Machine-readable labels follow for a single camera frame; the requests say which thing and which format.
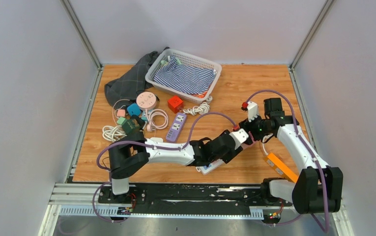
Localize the white long power strip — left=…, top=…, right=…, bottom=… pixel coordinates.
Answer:
left=196, top=159, right=224, bottom=175

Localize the red cube plug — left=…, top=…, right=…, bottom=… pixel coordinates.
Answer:
left=167, top=95, right=184, bottom=114

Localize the small pink plug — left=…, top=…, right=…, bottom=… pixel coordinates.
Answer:
left=116, top=109, right=126, bottom=118

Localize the light pink cube plug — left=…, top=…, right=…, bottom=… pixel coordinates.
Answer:
left=242, top=141, right=256, bottom=149

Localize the white cube plug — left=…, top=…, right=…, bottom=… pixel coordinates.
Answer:
left=150, top=137, right=163, bottom=143

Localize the small green plug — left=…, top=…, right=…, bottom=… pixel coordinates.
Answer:
left=116, top=117, right=127, bottom=125

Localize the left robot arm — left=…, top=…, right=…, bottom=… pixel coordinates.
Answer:
left=108, top=129, right=249, bottom=203

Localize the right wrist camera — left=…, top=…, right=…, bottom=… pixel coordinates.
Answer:
left=246, top=101, right=260, bottom=122

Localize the pink coiled cable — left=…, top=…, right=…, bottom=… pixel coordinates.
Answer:
left=145, top=109, right=170, bottom=133

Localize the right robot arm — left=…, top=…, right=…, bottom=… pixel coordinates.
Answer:
left=239, top=98, right=344, bottom=214

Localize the blue striped cloth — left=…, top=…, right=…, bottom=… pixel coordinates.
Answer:
left=153, top=56, right=216, bottom=97

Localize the purple power strip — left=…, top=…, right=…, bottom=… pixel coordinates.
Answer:
left=165, top=113, right=187, bottom=143

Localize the white plastic basket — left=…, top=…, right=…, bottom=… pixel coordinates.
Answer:
left=145, top=48, right=222, bottom=104

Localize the dark green dragon cube plug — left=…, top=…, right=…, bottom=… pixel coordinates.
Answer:
left=121, top=118, right=142, bottom=135

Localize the cyan power strip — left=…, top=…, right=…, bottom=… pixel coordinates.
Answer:
left=141, top=110, right=150, bottom=122

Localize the blue cube plug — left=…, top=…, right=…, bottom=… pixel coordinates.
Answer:
left=126, top=103, right=142, bottom=117

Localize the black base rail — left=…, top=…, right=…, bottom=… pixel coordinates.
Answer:
left=97, top=183, right=280, bottom=215

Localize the round pink power socket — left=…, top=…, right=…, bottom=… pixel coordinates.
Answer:
left=136, top=91, right=158, bottom=111

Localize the white cable of purple strip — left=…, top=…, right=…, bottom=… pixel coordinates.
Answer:
left=182, top=96, right=214, bottom=117

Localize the dark grey checked cloth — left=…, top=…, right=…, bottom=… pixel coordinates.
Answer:
left=104, top=51, right=160, bottom=109

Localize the white cable of orange strip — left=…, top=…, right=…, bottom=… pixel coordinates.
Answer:
left=260, top=133, right=275, bottom=157

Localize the orange power strip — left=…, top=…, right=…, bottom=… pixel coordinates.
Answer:
left=264, top=153, right=298, bottom=183

